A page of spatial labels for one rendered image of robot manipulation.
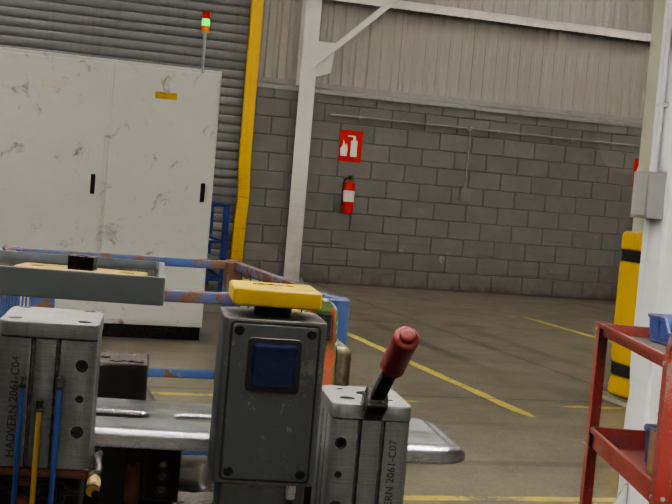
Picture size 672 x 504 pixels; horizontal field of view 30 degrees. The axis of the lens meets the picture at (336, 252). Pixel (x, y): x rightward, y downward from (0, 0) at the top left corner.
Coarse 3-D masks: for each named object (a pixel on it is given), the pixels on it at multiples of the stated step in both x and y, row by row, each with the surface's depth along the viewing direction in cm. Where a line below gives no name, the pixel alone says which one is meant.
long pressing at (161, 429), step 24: (96, 408) 121; (120, 408) 122; (144, 408) 123; (168, 408) 124; (192, 408) 125; (96, 432) 110; (120, 432) 110; (144, 432) 111; (168, 432) 111; (192, 432) 112; (432, 432) 123; (408, 456) 114; (432, 456) 114; (456, 456) 115
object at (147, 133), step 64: (0, 64) 874; (64, 64) 887; (128, 64) 901; (0, 128) 877; (64, 128) 890; (128, 128) 904; (192, 128) 918; (0, 192) 880; (64, 192) 893; (128, 192) 907; (192, 192) 921; (192, 256) 925; (128, 320) 915; (192, 320) 929
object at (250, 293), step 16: (240, 288) 84; (256, 288) 84; (272, 288) 85; (288, 288) 86; (304, 288) 87; (240, 304) 84; (256, 304) 84; (272, 304) 84; (288, 304) 84; (304, 304) 84; (320, 304) 84
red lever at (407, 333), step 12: (396, 336) 90; (408, 336) 90; (396, 348) 90; (408, 348) 90; (384, 360) 93; (396, 360) 92; (408, 360) 92; (384, 372) 94; (396, 372) 93; (384, 384) 97; (372, 396) 99; (384, 396) 99; (372, 408) 99; (384, 408) 99
